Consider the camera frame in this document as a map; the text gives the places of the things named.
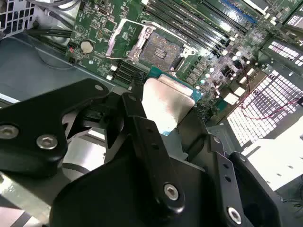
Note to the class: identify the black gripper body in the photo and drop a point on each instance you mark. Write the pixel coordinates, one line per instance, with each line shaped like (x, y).
(106, 201)

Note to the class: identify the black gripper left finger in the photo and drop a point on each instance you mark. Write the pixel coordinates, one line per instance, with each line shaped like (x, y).
(35, 118)

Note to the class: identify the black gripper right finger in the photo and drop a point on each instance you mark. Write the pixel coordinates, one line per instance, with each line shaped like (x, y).
(228, 196)

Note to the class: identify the silver CPU with green rim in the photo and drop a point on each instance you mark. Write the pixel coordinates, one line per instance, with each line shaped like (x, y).
(165, 101)

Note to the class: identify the metal socket cover frame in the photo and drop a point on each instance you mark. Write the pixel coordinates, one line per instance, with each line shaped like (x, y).
(141, 37)

